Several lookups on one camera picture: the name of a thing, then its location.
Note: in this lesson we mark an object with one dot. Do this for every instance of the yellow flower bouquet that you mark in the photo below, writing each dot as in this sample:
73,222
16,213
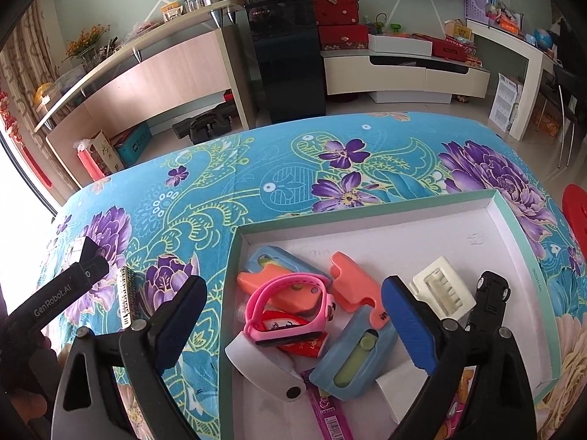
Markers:
85,43

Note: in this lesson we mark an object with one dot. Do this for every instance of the black bag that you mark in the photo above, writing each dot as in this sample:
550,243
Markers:
202,126

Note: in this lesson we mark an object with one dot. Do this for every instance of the red patterned flat box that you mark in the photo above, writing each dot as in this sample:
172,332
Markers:
451,49

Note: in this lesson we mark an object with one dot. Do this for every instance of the pink wrist watch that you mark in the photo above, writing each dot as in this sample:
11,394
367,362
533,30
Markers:
275,325

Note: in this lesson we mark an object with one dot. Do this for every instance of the cream television cabinet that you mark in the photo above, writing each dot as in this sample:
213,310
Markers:
403,75

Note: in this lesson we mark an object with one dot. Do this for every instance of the white desk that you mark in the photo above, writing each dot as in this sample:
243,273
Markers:
527,82

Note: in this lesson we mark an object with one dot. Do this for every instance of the red gift box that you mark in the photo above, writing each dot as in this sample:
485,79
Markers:
343,37

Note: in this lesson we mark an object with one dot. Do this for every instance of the white paper sheet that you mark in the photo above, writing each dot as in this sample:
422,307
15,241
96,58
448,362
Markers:
399,394

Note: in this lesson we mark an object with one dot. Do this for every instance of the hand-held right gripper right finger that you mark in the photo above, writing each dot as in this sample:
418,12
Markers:
408,325

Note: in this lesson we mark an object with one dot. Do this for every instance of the black chair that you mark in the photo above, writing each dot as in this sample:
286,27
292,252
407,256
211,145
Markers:
562,91

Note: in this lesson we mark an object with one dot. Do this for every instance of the blue floral blanket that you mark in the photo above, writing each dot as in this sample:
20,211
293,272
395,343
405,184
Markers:
298,169

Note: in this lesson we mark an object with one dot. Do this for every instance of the red plastic stool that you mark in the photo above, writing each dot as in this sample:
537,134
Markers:
577,211

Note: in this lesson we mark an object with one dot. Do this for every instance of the white paper tag black dot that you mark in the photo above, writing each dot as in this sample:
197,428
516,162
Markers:
261,366

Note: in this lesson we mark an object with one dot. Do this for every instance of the red glue bottle white cap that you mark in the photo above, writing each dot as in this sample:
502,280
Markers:
293,325

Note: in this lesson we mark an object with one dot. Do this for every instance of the red handbag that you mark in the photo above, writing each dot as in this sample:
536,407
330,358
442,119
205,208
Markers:
337,9

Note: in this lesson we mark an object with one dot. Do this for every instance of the purple plastic basket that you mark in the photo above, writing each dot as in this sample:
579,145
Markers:
481,7

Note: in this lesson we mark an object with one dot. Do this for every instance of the blue orange plastic cutter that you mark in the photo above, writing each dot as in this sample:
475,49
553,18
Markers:
353,343
275,279

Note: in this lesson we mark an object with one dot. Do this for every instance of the colourful snack packet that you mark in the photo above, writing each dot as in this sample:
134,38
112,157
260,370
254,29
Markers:
458,403

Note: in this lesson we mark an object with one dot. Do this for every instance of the patterned metal comb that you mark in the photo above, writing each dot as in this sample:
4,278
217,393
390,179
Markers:
126,298

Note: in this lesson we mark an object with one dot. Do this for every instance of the black toy car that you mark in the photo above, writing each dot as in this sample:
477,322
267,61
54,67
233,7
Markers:
490,298

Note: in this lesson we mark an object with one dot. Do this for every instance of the cream plastic hair claw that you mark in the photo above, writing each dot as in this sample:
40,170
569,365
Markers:
442,288

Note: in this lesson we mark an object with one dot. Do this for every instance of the small blue globe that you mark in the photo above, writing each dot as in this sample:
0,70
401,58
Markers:
542,39

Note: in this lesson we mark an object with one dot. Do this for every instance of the wooden sideboard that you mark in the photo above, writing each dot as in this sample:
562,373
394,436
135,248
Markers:
160,78

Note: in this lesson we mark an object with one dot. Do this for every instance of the blue plastic crate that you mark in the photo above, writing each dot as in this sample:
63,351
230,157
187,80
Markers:
133,144

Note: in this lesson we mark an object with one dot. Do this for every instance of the white flat box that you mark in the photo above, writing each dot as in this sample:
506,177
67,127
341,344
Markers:
400,46

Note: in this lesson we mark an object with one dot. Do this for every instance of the white cardboard box teal rim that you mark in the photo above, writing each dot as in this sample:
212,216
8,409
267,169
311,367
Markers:
412,238

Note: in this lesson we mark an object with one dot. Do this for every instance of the small black box white label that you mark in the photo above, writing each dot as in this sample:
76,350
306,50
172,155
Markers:
89,250

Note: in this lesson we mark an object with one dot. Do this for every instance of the black tea bar machine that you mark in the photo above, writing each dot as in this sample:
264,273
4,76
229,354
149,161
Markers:
284,59

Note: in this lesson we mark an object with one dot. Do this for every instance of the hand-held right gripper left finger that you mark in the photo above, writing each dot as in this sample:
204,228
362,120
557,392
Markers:
176,330

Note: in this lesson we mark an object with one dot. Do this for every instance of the magenta stick packet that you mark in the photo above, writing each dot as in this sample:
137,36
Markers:
325,415

